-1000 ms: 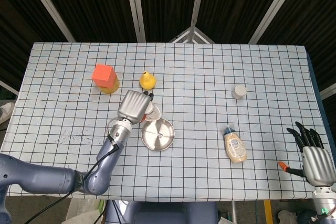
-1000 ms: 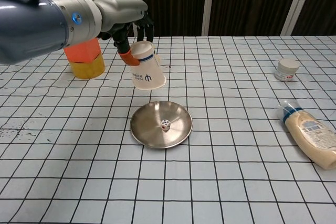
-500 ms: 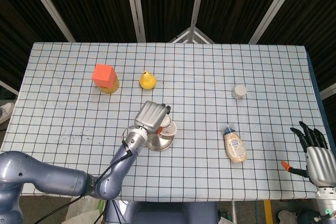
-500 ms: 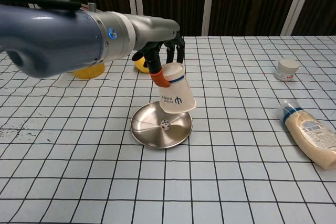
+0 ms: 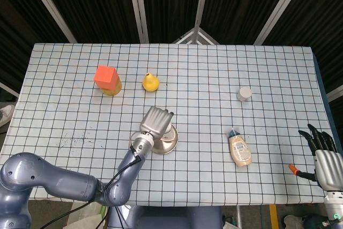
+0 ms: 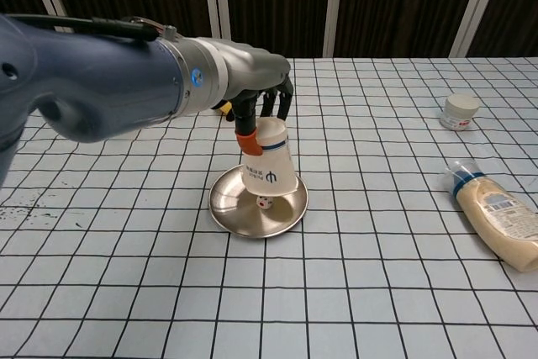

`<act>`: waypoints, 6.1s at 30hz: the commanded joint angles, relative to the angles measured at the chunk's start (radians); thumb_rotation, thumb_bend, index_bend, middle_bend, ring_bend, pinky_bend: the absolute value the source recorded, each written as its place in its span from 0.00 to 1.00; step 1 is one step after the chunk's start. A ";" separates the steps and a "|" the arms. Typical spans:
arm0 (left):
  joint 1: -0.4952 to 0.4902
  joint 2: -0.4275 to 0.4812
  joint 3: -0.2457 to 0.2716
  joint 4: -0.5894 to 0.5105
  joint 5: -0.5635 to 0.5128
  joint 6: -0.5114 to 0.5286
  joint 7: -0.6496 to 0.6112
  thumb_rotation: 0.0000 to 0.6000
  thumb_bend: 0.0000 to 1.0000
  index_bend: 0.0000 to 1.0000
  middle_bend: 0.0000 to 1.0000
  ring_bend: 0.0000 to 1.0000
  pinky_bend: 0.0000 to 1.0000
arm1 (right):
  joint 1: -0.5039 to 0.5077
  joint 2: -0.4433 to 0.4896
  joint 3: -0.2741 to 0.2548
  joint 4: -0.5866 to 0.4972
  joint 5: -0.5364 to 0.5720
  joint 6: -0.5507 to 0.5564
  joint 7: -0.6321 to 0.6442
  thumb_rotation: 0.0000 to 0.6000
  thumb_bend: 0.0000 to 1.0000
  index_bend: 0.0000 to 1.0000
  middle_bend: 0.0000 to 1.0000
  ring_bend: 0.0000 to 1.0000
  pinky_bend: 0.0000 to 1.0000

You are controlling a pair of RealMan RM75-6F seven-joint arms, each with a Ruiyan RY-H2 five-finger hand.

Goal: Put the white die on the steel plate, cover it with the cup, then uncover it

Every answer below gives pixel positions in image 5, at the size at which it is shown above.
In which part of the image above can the yellow toy pear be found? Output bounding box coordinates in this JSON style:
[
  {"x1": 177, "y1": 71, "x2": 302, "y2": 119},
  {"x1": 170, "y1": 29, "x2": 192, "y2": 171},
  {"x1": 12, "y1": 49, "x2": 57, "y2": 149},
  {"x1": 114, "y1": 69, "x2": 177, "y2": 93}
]
[{"x1": 141, "y1": 72, "x2": 161, "y2": 92}]

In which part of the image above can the white frame bar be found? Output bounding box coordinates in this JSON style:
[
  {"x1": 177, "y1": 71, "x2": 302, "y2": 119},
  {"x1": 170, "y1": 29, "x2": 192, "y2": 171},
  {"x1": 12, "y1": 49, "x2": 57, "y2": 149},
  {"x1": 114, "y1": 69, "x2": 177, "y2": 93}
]
[
  {"x1": 0, "y1": 80, "x2": 20, "y2": 98},
  {"x1": 325, "y1": 84, "x2": 343, "y2": 104}
]

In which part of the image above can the orange cube block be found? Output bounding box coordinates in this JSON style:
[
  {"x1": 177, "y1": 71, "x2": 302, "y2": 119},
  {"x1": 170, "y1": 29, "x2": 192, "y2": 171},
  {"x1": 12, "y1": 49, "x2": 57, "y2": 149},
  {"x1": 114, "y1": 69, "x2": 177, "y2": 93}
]
[{"x1": 93, "y1": 64, "x2": 120, "y2": 90}]

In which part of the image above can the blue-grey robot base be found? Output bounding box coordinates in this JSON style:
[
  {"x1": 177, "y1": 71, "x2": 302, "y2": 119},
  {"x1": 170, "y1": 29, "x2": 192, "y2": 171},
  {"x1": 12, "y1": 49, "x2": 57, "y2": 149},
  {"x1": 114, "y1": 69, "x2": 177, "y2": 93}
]
[{"x1": 107, "y1": 204, "x2": 225, "y2": 229}]

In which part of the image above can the white shoe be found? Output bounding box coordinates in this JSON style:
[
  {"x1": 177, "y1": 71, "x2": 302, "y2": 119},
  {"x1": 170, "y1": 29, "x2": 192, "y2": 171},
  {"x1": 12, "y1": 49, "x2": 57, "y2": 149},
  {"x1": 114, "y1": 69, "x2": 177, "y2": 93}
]
[{"x1": 0, "y1": 105, "x2": 16, "y2": 129}]

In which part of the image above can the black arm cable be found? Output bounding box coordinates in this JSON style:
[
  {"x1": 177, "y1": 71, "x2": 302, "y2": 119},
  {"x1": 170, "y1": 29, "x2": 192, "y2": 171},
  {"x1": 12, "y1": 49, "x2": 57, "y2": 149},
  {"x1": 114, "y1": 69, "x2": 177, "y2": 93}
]
[{"x1": 64, "y1": 145, "x2": 142, "y2": 218}]

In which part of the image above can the thin wrist wire bundle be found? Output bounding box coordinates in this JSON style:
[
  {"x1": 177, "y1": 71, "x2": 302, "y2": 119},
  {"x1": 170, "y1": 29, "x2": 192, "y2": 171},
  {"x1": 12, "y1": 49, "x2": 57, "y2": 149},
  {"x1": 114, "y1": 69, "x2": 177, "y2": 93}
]
[{"x1": 129, "y1": 131, "x2": 140, "y2": 149}]

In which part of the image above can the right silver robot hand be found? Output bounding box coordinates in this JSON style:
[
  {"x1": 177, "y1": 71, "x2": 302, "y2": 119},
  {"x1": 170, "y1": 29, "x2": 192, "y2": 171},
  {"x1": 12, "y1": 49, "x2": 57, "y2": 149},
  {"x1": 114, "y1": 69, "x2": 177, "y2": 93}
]
[{"x1": 288, "y1": 123, "x2": 343, "y2": 191}]

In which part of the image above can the mayonnaise squeeze bottle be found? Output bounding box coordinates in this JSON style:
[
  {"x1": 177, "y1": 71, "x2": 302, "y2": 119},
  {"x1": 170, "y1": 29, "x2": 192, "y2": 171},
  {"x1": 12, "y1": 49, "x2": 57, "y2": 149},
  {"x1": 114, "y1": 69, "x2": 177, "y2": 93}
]
[{"x1": 227, "y1": 128, "x2": 253, "y2": 168}]

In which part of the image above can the small white lidded jar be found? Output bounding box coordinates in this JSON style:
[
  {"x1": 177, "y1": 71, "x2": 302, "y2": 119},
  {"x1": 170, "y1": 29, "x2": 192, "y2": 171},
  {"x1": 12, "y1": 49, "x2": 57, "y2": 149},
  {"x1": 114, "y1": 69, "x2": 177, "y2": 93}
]
[{"x1": 237, "y1": 86, "x2": 253, "y2": 102}]

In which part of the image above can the thin metal pole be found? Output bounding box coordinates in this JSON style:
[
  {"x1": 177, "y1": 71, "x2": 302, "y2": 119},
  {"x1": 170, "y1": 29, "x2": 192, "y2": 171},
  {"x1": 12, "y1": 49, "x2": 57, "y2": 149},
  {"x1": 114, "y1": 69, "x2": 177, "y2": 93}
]
[{"x1": 235, "y1": 204, "x2": 243, "y2": 229}]

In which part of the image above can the white triangular frame foot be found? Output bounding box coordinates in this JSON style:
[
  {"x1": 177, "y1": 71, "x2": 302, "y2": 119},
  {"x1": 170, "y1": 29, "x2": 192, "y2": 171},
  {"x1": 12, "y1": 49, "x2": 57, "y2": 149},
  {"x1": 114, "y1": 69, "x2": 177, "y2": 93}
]
[{"x1": 171, "y1": 27, "x2": 221, "y2": 45}]

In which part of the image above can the yellow cylinder block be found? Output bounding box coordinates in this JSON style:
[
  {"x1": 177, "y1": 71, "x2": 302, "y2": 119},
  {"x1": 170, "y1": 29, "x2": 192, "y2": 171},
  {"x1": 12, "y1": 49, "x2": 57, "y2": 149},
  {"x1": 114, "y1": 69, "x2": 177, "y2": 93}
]
[{"x1": 98, "y1": 77, "x2": 123, "y2": 97}]

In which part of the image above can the grey shoe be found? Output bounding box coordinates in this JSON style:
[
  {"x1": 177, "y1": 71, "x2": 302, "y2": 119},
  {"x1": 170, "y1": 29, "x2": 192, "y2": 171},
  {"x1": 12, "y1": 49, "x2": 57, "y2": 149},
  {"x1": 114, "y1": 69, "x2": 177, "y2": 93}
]
[{"x1": 283, "y1": 214, "x2": 305, "y2": 229}]

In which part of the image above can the round stainless steel plate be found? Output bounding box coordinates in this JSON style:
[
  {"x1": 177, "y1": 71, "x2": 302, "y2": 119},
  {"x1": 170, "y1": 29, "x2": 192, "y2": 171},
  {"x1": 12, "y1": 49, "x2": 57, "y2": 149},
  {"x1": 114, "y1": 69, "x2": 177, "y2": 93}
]
[{"x1": 151, "y1": 124, "x2": 179, "y2": 155}]

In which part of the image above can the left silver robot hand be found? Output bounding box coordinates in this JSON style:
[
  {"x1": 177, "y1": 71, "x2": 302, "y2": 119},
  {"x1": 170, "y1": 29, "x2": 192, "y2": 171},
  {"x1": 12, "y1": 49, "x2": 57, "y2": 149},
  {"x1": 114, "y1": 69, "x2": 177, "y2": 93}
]
[{"x1": 139, "y1": 106, "x2": 175, "y2": 137}]

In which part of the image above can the light blue checkered tablecloth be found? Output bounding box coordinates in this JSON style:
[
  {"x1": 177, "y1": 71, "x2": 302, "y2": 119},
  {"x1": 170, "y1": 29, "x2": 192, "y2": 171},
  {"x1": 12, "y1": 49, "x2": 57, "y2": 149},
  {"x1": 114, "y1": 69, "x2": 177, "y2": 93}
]
[{"x1": 0, "y1": 42, "x2": 337, "y2": 205}]

